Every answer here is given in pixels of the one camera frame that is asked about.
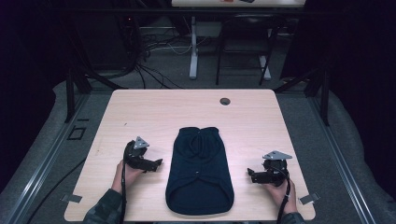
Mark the dark navy sleeveless garment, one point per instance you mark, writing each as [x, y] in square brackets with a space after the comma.
[199, 174]

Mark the aluminium floor rail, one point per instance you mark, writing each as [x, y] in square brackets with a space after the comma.
[46, 161]
[342, 161]

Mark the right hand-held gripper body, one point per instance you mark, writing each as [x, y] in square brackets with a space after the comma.
[274, 171]

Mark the grey metal table bracket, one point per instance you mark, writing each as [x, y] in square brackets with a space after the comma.
[309, 198]
[72, 198]

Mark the person's right hand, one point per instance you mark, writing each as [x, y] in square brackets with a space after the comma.
[281, 194]

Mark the person's left hand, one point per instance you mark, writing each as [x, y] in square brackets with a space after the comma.
[129, 177]

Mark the black horizontal frame bar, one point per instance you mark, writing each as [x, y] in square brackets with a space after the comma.
[155, 11]

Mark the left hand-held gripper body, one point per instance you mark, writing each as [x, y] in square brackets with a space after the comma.
[137, 155]

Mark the black metal frame stand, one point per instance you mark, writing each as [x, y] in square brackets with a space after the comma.
[70, 93]
[325, 96]

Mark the black chair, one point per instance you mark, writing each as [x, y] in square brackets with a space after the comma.
[246, 25]

